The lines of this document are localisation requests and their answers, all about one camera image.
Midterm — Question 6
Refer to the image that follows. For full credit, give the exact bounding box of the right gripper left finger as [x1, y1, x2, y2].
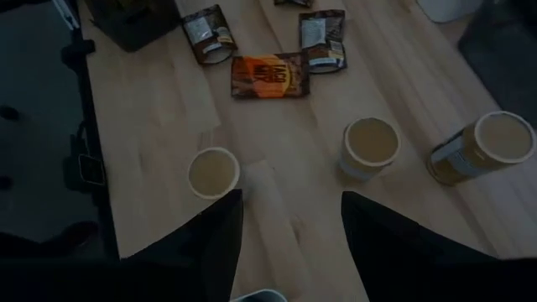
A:
[0, 188, 245, 302]

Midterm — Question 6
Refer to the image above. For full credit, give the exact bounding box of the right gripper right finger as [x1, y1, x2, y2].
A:
[340, 190, 537, 302]

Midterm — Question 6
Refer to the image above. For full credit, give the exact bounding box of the beige-lid furikake jar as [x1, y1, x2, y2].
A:
[425, 110, 537, 187]
[187, 146, 242, 200]
[338, 116, 402, 182]

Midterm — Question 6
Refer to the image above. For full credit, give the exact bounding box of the orange taco mix packet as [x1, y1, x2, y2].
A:
[230, 51, 311, 101]

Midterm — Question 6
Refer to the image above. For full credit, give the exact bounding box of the grey translucent plastic bin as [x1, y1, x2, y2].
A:
[83, 0, 182, 53]
[456, 0, 537, 129]

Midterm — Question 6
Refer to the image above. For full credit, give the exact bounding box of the black metal table frame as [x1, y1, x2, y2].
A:
[60, 0, 121, 261]

